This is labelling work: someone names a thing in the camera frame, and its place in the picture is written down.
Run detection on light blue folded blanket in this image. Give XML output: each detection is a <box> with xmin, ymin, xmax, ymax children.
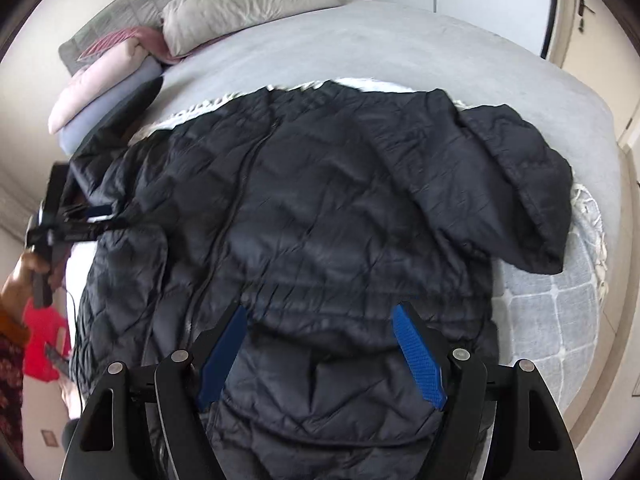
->
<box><xmin>58</xmin><ymin>56</ymin><xmax>163</xmax><ymax>156</ymax></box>

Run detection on cream door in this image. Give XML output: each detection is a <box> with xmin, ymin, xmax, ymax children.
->
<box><xmin>547</xmin><ymin>0</ymin><xmax>640</xmax><ymax>152</ymax></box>

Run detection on red striped cloth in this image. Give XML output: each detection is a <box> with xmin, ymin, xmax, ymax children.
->
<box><xmin>77</xmin><ymin>26</ymin><xmax>180</xmax><ymax>65</ymax></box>

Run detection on pink folded blanket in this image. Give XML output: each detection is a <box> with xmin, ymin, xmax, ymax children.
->
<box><xmin>48</xmin><ymin>42</ymin><xmax>149</xmax><ymax>134</ymax></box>

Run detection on left hand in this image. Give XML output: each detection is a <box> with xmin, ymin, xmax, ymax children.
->
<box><xmin>1</xmin><ymin>252</ymin><xmax>51</xmax><ymax>324</ymax></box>

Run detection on red plastic stool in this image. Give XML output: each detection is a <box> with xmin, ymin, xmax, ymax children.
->
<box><xmin>24</xmin><ymin>299</ymin><xmax>72</xmax><ymax>382</ymax></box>

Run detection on left forearm patterned sleeve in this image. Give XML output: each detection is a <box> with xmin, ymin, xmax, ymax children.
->
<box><xmin>0</xmin><ymin>312</ymin><xmax>30</xmax><ymax>463</ymax></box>

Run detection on beige pillow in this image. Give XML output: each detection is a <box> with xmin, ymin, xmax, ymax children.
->
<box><xmin>162</xmin><ymin>0</ymin><xmax>343</xmax><ymax>56</ymax></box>

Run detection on black puffer jacket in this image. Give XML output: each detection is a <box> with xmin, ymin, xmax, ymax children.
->
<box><xmin>70</xmin><ymin>82</ymin><xmax>573</xmax><ymax>479</ymax></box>

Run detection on grey bed sheet mattress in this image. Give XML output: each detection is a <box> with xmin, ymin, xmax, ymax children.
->
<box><xmin>145</xmin><ymin>0</ymin><xmax>623</xmax><ymax>246</ymax></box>

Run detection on white grey checked blanket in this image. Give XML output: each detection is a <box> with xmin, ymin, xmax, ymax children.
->
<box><xmin>131</xmin><ymin>81</ymin><xmax>600</xmax><ymax>420</ymax></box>

